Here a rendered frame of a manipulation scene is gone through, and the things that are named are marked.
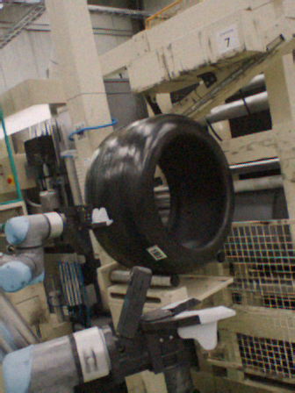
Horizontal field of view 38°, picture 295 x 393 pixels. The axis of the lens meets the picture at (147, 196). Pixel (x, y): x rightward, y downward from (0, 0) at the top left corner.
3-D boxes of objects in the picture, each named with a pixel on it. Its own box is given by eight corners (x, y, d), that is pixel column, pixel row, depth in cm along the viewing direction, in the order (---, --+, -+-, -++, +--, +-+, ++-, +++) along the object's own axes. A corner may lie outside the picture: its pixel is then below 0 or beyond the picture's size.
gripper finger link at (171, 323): (206, 319, 69) (156, 326, 72) (204, 308, 69) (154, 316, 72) (198, 328, 64) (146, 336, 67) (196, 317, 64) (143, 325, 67)
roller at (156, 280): (113, 283, 177) (107, 276, 175) (118, 275, 179) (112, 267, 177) (176, 289, 152) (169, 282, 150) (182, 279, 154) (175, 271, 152)
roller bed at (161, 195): (161, 246, 219) (149, 189, 217) (180, 239, 229) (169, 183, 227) (190, 246, 204) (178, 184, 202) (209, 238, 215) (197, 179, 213)
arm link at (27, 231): (3, 246, 123) (2, 217, 123) (38, 240, 131) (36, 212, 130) (17, 249, 118) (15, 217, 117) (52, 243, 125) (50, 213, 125)
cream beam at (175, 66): (131, 96, 194) (124, 62, 193) (168, 94, 211) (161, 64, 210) (246, 50, 150) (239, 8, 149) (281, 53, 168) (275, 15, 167)
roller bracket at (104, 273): (101, 291, 175) (96, 268, 175) (166, 262, 203) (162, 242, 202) (105, 292, 173) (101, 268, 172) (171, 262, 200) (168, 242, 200)
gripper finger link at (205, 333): (242, 342, 66) (186, 348, 70) (233, 303, 67) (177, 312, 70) (239, 349, 64) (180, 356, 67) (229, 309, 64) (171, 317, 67)
